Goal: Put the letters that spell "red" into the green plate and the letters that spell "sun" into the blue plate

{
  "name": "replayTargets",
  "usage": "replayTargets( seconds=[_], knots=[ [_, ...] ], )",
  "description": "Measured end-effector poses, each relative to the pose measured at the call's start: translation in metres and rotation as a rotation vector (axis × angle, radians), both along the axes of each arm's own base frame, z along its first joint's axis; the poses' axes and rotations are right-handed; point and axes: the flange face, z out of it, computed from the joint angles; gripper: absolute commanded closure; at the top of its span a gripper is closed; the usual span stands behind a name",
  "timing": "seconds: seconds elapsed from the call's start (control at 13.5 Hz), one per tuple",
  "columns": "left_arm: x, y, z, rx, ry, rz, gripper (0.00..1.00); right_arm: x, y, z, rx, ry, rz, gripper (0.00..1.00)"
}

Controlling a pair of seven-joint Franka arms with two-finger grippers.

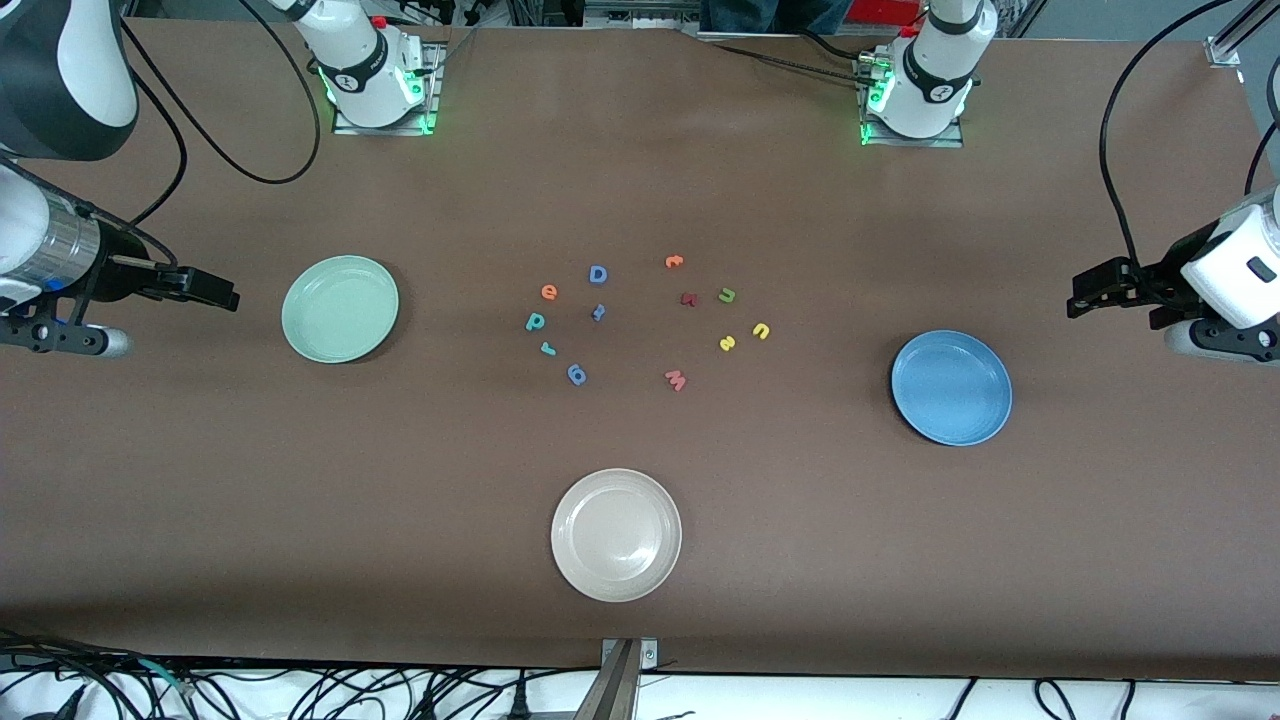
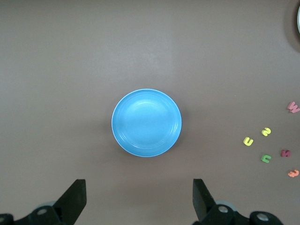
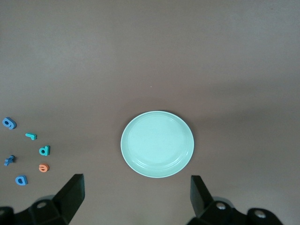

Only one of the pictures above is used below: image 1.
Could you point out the black power plug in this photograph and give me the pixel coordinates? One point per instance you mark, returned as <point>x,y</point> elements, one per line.
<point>520,700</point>

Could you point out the blue foam letter g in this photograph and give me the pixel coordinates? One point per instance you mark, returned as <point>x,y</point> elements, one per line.
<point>577,375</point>

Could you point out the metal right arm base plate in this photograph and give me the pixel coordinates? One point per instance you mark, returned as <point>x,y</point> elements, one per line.
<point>395,131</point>

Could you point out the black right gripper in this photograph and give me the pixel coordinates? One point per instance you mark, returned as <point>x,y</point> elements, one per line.
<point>119,268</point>

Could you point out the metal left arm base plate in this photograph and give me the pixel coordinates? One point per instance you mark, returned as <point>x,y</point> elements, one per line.
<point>920,143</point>

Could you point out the aluminium table leg profile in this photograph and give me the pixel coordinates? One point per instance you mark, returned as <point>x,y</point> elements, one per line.
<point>612,690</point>

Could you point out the person in blue jeans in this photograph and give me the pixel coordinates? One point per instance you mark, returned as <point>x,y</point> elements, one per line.
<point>770,12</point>

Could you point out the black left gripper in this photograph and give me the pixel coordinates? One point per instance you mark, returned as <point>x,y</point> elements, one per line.
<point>1163,270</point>

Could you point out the aluminium frame profile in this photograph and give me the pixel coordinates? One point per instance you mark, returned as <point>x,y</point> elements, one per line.
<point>1235,35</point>

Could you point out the metal table edge bracket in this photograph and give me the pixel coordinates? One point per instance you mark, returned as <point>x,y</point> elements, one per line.
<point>648,652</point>

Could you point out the teal foam letter p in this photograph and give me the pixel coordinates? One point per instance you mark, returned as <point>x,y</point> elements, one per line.
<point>535,321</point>

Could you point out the red box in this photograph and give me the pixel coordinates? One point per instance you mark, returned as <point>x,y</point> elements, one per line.
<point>880,10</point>

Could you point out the pink foam letter w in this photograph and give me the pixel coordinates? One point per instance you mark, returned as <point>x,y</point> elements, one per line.
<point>676,380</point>

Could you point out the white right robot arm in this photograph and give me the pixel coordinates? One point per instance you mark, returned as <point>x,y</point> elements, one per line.
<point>70,60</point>

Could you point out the beige plate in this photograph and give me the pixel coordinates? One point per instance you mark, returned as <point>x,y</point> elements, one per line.
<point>616,535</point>

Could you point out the pale green plate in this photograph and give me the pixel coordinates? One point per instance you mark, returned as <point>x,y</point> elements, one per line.
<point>340,310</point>

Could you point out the blue plate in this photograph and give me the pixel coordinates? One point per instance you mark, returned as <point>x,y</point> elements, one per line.
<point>952,388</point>

